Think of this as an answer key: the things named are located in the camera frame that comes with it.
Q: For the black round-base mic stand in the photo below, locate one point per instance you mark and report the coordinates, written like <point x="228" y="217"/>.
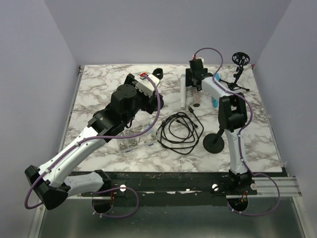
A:
<point x="158" y="74"/>

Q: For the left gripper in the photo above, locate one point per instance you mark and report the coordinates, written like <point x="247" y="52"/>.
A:
<point x="149" y="106"/>

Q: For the blue microphone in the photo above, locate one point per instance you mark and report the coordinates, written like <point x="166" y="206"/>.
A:
<point x="214" y="99"/>

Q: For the glitter silver microphone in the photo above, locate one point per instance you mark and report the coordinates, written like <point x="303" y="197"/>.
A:
<point x="196" y="97"/>

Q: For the clear plastic screw box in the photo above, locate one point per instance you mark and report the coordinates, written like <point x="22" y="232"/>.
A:
<point x="128" y="144"/>

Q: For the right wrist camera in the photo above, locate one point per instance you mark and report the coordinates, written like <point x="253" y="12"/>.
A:
<point x="199" y="58"/>

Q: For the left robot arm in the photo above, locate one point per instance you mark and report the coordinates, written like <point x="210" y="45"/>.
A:
<point x="52" y="181"/>

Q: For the black desk mic stand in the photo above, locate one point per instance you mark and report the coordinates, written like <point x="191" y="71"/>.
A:
<point x="213" y="142"/>

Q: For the white microphone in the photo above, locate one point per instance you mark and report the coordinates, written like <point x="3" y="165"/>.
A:
<point x="182" y="92"/>

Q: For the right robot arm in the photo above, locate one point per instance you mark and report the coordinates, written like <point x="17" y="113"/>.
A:
<point x="232" y="116"/>

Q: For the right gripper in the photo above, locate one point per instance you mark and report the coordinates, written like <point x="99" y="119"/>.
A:
<point x="189" y="82"/>

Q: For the black tripod shock-mount stand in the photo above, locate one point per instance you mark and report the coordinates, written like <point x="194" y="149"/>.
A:
<point x="241" y="59"/>

